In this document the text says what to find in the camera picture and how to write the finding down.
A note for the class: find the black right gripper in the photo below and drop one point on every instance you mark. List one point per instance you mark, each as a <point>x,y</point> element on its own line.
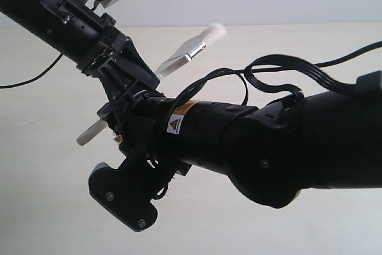
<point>145,130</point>

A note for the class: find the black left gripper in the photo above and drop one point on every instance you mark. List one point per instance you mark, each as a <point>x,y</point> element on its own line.
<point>85,36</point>

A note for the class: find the white paint brush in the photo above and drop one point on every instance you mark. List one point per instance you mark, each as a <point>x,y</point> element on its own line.
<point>182,56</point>

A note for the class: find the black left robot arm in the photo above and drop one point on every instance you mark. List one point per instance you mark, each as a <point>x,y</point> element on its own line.
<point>44,19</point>

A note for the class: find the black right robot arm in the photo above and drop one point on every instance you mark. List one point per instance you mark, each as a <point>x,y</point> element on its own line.
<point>324,141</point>

